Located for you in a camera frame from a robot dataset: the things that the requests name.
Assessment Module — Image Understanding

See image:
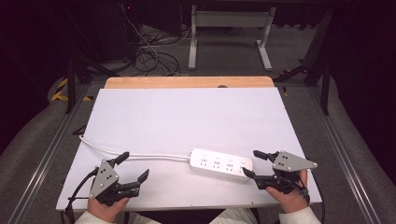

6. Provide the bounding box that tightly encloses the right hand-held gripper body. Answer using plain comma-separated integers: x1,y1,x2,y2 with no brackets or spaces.
254,150,318,195

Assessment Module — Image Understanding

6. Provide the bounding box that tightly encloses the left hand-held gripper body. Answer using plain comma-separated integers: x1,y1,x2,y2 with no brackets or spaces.
89,159,142,207

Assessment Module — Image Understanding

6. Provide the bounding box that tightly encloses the white power strip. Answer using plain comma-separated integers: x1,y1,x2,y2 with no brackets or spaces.
188,147,255,183

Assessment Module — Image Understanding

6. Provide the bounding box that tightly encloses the person's left hand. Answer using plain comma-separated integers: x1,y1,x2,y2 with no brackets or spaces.
86,196,131,224

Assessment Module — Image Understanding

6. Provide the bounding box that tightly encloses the person's right hand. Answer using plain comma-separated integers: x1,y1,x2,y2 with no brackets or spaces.
265,169,311,215

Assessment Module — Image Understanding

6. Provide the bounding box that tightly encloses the person's cream clothing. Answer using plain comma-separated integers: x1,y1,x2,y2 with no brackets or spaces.
208,207,260,224

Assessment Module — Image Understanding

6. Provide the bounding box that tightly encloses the white board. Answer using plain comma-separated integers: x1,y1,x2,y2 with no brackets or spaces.
55,87,323,213

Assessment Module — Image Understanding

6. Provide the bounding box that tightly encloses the black metal stand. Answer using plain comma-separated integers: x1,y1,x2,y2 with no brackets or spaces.
273,8,333,117
63,54,121,115

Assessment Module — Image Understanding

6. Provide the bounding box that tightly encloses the yellow black floor tape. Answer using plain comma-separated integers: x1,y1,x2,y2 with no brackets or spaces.
50,77,94,103

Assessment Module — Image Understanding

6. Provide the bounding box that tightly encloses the wooden table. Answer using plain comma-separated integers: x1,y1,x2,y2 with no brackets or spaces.
104,76,276,90

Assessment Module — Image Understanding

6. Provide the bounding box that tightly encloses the black computer case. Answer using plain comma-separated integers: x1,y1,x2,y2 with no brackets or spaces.
70,2,142,63

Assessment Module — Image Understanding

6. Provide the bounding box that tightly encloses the white power strip cable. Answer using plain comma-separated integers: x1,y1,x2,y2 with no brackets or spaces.
78,133,191,162

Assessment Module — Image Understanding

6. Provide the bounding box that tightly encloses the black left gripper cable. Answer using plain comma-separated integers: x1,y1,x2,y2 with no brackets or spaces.
64,167,100,224

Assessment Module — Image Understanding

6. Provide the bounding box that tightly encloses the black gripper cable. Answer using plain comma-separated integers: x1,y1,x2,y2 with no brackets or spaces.
298,176,327,224
64,167,100,224

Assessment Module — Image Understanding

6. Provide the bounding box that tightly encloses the metal floor rail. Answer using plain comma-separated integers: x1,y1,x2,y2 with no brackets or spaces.
7,83,92,224
307,86,383,224

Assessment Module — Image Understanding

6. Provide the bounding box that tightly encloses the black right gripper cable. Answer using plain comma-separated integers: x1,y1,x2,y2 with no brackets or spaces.
298,176,327,224

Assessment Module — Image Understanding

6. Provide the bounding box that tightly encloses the tangle of floor cables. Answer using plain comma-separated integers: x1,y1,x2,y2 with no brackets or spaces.
120,3,194,77

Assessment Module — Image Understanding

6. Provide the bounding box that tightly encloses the white metal frame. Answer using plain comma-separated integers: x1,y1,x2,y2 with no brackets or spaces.
188,4,277,72

